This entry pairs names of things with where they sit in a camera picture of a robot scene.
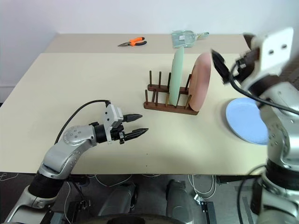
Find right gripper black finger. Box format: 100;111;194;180
211;49;231;85
242;33;257;49

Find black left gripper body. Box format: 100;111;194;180
111;124;125;145

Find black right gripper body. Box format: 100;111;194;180
235;46;261;70

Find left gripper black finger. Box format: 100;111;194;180
122;113;143;124
123;127;150;141

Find wooden dish rack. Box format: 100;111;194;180
143;70;200;116

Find pink plate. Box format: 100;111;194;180
187;52;212;112

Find green plate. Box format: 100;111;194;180
168;47;185;107

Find clear plastic bag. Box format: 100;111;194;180
171;29;210;49

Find blue plate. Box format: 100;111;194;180
225;98;271;146

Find dark grey rounded shape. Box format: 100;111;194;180
165;179;195;224
97;182;139;217

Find dark round base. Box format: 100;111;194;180
88;212;188;224

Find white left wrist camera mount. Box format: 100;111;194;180
102;104;124;143

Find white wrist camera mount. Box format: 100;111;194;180
253;27;294;77
102;104;124;143

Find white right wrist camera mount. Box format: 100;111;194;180
253;27;294;77

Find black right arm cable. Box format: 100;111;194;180
229;62;299;113

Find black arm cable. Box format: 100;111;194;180
229;62;299;113
55;99;111;143

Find white floor cable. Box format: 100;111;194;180
187;174;218;199
93;173;133;188

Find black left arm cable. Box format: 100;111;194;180
55;99;111;143

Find orange handled pliers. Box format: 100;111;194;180
117;36;148;48

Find black metal bracket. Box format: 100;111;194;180
198;201;216;224
69;199;92;224

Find black table frame bar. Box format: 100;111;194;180
218;175;258;184

